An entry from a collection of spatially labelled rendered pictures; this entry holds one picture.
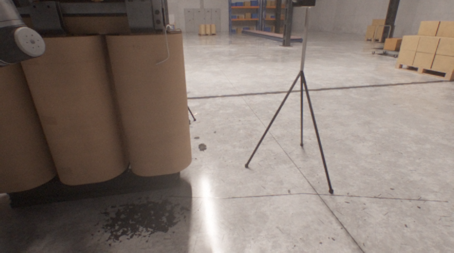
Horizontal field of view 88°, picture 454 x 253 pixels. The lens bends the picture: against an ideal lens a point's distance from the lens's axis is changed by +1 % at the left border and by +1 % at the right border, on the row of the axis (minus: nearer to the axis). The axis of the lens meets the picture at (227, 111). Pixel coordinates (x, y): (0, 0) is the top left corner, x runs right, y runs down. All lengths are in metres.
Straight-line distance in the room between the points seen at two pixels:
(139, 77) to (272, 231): 1.15
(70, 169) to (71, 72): 0.60
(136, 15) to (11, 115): 0.87
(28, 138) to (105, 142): 0.42
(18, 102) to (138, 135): 0.65
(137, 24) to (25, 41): 0.52
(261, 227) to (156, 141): 0.81
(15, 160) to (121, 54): 0.88
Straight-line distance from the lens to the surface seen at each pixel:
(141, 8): 1.37
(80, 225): 1.80
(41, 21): 1.52
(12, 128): 1.74
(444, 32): 6.82
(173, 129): 1.48
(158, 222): 1.63
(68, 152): 1.66
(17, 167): 1.83
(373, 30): 14.45
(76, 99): 1.50
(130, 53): 1.36
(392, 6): 13.46
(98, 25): 1.52
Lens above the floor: 1.15
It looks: 22 degrees down
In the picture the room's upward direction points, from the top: 1 degrees counter-clockwise
